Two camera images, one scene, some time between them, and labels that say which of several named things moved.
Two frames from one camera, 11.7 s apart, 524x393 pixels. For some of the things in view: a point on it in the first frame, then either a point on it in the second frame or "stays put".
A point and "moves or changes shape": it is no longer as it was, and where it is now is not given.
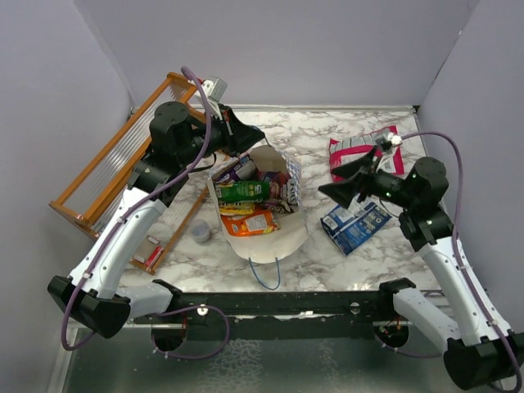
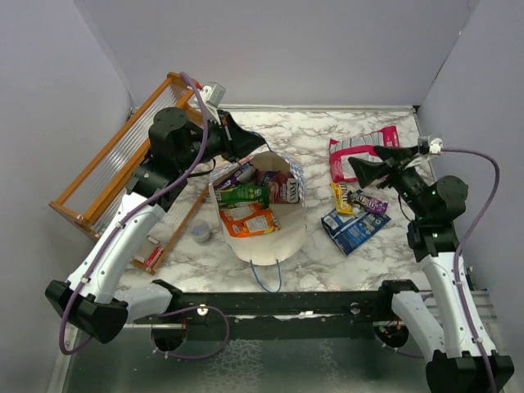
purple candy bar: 281,207 -> 368,202
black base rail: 288,314 stays put
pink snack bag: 345,153 stays put
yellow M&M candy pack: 237,209 moves or changes shape
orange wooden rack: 89,195 stays put
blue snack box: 349,228 stays put
